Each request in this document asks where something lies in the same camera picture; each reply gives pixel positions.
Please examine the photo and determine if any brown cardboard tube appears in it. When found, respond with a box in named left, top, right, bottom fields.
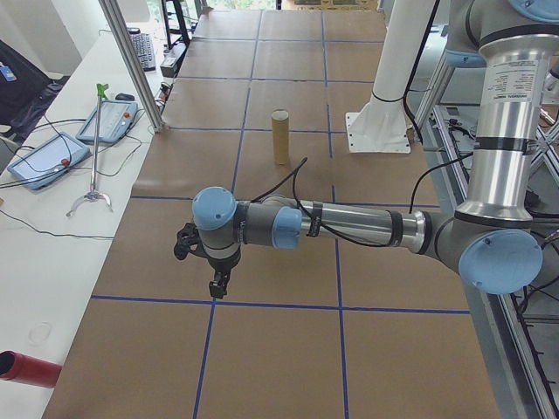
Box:
left=270, top=109, right=292, bottom=166

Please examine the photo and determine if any black fabric bag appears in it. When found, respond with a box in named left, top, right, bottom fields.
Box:
left=0, top=38, right=60, bottom=143

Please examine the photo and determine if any white square base plate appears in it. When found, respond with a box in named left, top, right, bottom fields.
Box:
left=344, top=111, right=413, bottom=155

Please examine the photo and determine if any white side desk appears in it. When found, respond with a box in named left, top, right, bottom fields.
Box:
left=0, top=29, right=176, bottom=390

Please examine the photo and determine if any white column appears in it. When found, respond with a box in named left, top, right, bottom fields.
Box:
left=369, top=0, right=445, bottom=132

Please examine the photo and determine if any black keyboard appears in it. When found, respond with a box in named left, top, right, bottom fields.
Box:
left=128, top=31, right=157, bottom=73

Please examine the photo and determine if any black metal rack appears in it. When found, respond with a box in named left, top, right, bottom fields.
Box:
left=160, top=0, right=196, bottom=47

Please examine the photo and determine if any aluminium profile post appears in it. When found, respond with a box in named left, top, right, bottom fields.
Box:
left=98, top=0, right=170, bottom=134

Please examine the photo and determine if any clear plastic lid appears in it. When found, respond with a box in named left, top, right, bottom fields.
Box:
left=27, top=321, right=54, bottom=347

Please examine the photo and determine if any red cylinder tube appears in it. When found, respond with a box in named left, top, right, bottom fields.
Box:
left=0, top=349, right=63, bottom=390

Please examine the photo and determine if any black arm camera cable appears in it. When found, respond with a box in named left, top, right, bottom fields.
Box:
left=251, top=156, right=477, bottom=248

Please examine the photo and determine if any black box white label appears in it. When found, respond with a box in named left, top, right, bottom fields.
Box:
left=158, top=43, right=187, bottom=79

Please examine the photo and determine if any blue-grey teach pendant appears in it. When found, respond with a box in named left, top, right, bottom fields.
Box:
left=75, top=100, right=142, bottom=147
left=5, top=131, right=92, bottom=192

